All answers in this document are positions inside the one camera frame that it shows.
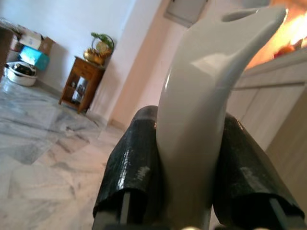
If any teal box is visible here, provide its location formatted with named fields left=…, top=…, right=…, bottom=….
left=19, top=46, right=51, bottom=71

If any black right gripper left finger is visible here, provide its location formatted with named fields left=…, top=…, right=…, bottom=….
left=93, top=105, right=161, bottom=230

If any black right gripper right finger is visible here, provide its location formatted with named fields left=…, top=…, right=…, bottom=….
left=213, top=112, right=306, bottom=230

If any beige plastic dustpan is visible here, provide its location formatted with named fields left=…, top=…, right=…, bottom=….
left=157, top=6, right=287, bottom=230

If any brown cardboard box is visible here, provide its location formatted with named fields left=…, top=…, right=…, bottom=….
left=39, top=36, right=56, bottom=55

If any gold basket with plant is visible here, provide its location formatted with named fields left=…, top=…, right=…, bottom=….
left=83, top=32, right=115, bottom=66

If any brown wooden side table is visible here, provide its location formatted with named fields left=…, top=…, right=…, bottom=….
left=59, top=56, right=106, bottom=115

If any white cardboard box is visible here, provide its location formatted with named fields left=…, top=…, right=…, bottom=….
left=19, top=32, right=43, bottom=47

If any beige low cabinet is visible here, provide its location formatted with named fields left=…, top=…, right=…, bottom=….
left=233, top=49, right=307, bottom=201

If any grey wall panel box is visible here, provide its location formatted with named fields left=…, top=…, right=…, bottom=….
left=163, top=0, right=208, bottom=27

